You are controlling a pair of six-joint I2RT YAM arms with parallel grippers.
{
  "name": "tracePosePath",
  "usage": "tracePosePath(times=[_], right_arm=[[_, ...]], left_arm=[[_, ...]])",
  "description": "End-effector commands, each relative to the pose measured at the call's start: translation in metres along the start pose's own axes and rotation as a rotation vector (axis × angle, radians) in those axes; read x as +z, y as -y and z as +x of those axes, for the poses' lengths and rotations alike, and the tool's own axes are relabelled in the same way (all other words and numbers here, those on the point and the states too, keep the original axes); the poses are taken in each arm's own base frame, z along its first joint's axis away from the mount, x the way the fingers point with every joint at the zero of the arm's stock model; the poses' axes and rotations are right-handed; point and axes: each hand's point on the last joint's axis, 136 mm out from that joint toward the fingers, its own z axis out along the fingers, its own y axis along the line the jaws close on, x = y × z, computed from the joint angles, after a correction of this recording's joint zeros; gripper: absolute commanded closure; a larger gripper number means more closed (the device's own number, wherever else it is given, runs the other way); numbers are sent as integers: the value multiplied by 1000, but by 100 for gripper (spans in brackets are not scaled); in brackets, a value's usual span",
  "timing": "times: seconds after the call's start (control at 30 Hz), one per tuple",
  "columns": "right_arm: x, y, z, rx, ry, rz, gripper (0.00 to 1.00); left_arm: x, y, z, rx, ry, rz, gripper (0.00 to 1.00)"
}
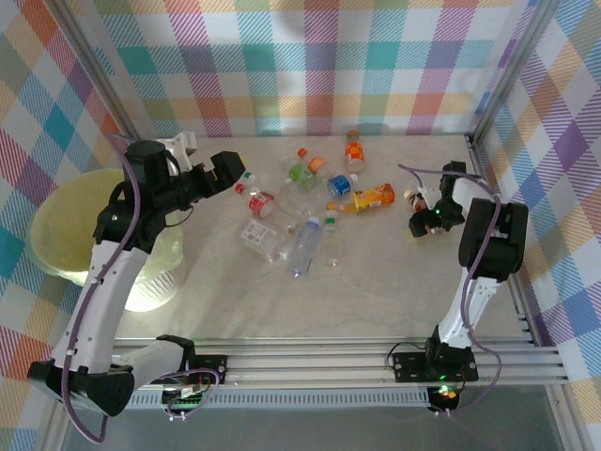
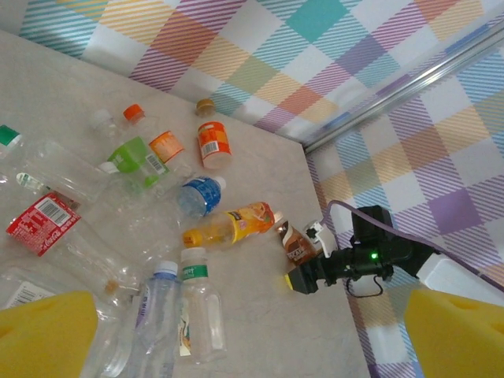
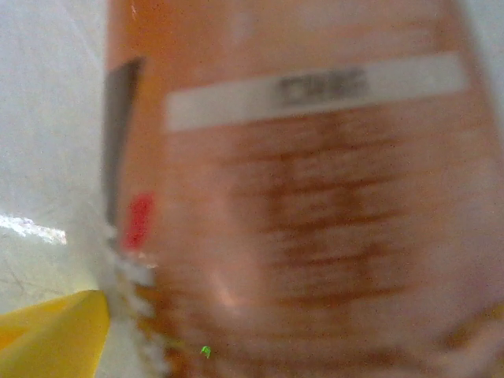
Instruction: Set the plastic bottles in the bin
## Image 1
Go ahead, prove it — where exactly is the brown plastic bottle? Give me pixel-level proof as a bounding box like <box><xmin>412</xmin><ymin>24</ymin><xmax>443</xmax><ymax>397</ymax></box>
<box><xmin>404</xmin><ymin>186</ymin><xmax>447</xmax><ymax>235</ymax></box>

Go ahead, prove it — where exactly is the red label plastic bottle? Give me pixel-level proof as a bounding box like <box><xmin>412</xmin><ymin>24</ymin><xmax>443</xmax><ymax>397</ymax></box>
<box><xmin>233</xmin><ymin>182</ymin><xmax>278</xmax><ymax>218</ymax></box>

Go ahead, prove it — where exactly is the orange juice plastic bottle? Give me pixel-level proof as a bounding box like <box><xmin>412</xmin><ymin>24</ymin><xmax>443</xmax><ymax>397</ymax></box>
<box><xmin>326</xmin><ymin>182</ymin><xmax>397</xmax><ymax>215</ymax></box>

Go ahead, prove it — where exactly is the clear square bottle white label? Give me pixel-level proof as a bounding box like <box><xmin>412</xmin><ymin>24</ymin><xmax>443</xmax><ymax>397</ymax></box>
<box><xmin>234</xmin><ymin>218</ymin><xmax>292</xmax><ymax>264</ymax></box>

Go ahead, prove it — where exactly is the clear bottle green white cap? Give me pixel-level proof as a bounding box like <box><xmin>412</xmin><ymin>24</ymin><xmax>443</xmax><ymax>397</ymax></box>
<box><xmin>322</xmin><ymin>210</ymin><xmax>341</xmax><ymax>269</ymax></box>

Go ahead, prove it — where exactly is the blue label plastic bottle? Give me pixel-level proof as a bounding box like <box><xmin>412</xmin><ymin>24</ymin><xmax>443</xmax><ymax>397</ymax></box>
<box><xmin>326</xmin><ymin>172</ymin><xmax>361</xmax><ymax>197</ymax></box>

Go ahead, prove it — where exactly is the orange label plastic bottle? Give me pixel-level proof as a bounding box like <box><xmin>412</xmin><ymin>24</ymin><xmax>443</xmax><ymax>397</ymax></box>
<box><xmin>344</xmin><ymin>130</ymin><xmax>367</xmax><ymax>174</ymax></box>

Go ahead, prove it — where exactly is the bluish clear water bottle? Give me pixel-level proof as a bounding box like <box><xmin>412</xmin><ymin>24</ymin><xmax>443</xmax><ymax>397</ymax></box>
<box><xmin>286</xmin><ymin>216</ymin><xmax>324</xmax><ymax>279</ymax></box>

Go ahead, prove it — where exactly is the pale yellow plastic bin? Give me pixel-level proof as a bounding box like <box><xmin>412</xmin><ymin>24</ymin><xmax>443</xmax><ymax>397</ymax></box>
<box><xmin>28</xmin><ymin>167</ymin><xmax>185</xmax><ymax>314</ymax></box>

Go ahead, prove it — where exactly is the clear bottle small green cap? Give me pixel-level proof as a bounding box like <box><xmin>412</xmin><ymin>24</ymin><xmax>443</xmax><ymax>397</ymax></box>
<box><xmin>239</xmin><ymin>171</ymin><xmax>283</xmax><ymax>198</ymax></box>

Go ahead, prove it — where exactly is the green label plastic bottle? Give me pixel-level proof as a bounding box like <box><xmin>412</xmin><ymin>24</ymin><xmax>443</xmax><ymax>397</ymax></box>
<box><xmin>280</xmin><ymin>147</ymin><xmax>310</xmax><ymax>184</ymax></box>

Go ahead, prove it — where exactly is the small circuit board with lights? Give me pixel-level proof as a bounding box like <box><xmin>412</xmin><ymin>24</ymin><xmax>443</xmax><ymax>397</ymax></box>
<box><xmin>429</xmin><ymin>383</ymin><xmax>460</xmax><ymax>414</ymax></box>

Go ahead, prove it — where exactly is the green circuit board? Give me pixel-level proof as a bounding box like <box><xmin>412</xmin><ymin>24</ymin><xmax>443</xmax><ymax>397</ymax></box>
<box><xmin>162</xmin><ymin>382</ymin><xmax>210</xmax><ymax>422</ymax></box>

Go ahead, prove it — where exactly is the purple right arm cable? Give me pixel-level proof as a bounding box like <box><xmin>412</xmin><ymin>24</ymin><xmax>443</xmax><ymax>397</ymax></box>
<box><xmin>397</xmin><ymin>163</ymin><xmax>503</xmax><ymax>417</ymax></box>

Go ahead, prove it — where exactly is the aluminium side rail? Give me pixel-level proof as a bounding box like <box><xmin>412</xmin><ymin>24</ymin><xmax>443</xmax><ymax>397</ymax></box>
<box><xmin>464</xmin><ymin>133</ymin><xmax>546</xmax><ymax>349</ymax></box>

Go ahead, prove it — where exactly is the aluminium frame post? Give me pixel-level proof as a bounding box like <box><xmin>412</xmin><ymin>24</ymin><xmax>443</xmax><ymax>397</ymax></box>
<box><xmin>55</xmin><ymin>0</ymin><xmax>146</xmax><ymax>145</ymax></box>
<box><xmin>467</xmin><ymin>0</ymin><xmax>562</xmax><ymax>147</ymax></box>

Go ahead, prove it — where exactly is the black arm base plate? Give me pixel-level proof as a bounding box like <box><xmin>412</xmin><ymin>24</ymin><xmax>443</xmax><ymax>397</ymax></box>
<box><xmin>185</xmin><ymin>354</ymin><xmax>230</xmax><ymax>385</ymax></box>
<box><xmin>391</xmin><ymin>350</ymin><xmax>480</xmax><ymax>384</ymax></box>

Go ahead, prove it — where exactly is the aluminium frame rail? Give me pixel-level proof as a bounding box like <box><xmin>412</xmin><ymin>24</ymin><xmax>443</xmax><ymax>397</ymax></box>
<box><xmin>110</xmin><ymin>338</ymin><xmax>572</xmax><ymax>387</ymax></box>

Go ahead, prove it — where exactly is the grey slotted cable duct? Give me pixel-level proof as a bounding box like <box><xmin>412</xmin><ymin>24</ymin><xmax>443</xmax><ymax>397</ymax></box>
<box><xmin>126</xmin><ymin>387</ymin><xmax>433</xmax><ymax>411</ymax></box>

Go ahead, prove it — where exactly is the aluminium frame leg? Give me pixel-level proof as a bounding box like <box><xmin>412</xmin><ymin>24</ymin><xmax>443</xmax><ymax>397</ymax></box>
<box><xmin>40</xmin><ymin>406</ymin><xmax>71</xmax><ymax>451</ymax></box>
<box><xmin>546</xmin><ymin>383</ymin><xmax>581</xmax><ymax>451</ymax></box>

